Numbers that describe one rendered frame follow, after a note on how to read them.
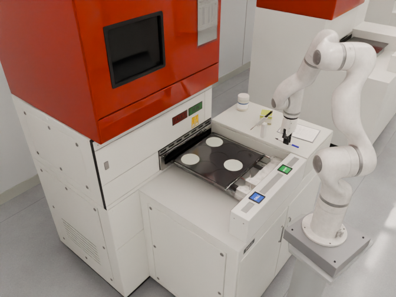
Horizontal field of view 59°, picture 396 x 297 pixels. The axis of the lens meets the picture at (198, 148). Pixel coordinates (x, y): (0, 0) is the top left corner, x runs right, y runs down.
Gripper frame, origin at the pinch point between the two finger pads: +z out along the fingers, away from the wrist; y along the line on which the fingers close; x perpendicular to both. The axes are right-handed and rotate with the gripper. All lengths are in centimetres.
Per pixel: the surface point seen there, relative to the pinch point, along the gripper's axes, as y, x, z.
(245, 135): 3.3, -23.8, 5.0
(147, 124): 54, -49, -18
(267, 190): 36.3, 10.0, 3.7
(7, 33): 83, -99, -59
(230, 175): 33.0, -13.3, 9.5
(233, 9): -234, -197, 12
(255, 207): 50, 12, 3
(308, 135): -17.0, 4.9, 3.9
